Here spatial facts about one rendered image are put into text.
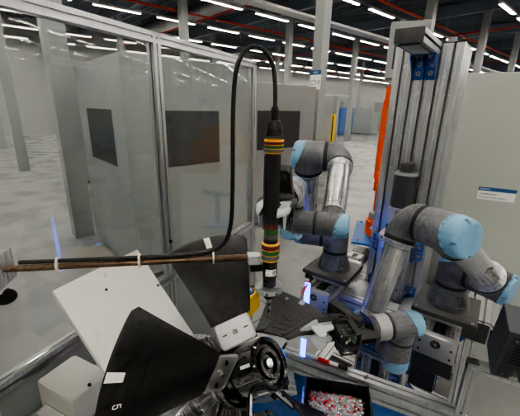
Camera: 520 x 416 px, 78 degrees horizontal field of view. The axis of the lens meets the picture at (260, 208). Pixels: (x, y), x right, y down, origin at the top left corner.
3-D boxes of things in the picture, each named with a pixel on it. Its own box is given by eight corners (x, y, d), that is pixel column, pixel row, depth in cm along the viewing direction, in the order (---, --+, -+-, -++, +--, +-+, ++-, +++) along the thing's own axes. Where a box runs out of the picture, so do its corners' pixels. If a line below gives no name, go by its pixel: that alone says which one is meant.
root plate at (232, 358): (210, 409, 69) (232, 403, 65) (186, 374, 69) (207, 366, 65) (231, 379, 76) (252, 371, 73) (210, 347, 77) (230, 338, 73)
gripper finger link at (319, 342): (304, 347, 87) (337, 342, 88) (298, 331, 92) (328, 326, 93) (304, 356, 88) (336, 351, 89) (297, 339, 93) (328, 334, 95)
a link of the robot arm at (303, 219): (311, 244, 100) (314, 210, 97) (276, 239, 103) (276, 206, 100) (314, 235, 107) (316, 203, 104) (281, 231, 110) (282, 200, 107)
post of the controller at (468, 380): (455, 412, 104) (468, 362, 98) (454, 404, 106) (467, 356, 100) (465, 416, 103) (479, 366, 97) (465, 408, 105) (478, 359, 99)
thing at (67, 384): (30, 416, 99) (24, 388, 96) (79, 378, 113) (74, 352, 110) (67, 441, 92) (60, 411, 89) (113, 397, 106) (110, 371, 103)
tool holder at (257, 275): (248, 298, 76) (249, 261, 73) (245, 283, 83) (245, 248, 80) (286, 295, 78) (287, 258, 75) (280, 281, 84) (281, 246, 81)
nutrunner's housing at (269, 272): (262, 302, 79) (267, 106, 65) (259, 294, 83) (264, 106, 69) (277, 301, 80) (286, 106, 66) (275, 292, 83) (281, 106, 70)
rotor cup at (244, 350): (237, 424, 74) (278, 414, 67) (201, 371, 74) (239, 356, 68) (264, 379, 86) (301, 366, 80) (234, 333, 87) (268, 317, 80)
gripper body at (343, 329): (342, 336, 85) (383, 330, 87) (329, 313, 93) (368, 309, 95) (338, 357, 88) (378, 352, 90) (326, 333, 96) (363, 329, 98)
